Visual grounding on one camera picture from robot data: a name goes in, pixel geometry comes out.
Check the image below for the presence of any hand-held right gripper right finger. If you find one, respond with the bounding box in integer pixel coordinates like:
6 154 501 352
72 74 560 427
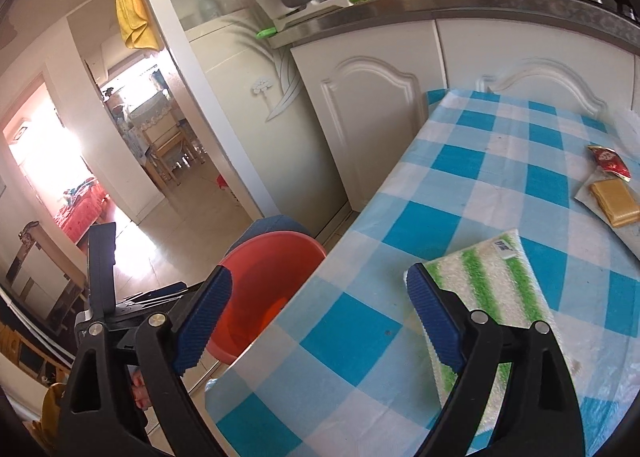
406 262 586 457

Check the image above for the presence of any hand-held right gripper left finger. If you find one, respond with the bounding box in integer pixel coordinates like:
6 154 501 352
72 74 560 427
59 264 233 457

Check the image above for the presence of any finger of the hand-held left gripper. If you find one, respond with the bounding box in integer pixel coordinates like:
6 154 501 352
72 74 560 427
86 222 118 325
114 281 190 318

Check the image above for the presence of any red plastic basin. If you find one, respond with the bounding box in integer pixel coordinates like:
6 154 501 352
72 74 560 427
206 231 328 367

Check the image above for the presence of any golden packet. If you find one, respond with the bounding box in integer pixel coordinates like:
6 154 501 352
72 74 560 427
589 178 640 229

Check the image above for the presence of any red snack packet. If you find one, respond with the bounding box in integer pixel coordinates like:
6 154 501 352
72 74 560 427
586 144 632 182

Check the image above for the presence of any person's left hand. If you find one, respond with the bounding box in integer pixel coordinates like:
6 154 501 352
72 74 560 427
129 371 153 410

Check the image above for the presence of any dark framed cabinet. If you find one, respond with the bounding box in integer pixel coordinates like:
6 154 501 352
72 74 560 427
5 222 86 333

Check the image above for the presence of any red bedding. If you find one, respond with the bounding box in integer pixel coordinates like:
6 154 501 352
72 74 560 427
55 177 111 243

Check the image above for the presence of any green striped cleaning cloth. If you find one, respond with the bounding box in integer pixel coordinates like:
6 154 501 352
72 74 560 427
404 228 578 405

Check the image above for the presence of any blue white checked tablecloth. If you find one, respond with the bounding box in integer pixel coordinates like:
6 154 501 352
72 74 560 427
204 89 640 457

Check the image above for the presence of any wooden chair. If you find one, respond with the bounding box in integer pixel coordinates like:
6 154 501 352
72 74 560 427
142 124 196 182

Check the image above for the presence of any white lower cabinet door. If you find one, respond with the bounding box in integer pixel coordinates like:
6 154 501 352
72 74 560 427
434 17 640 130
291 19 447 214

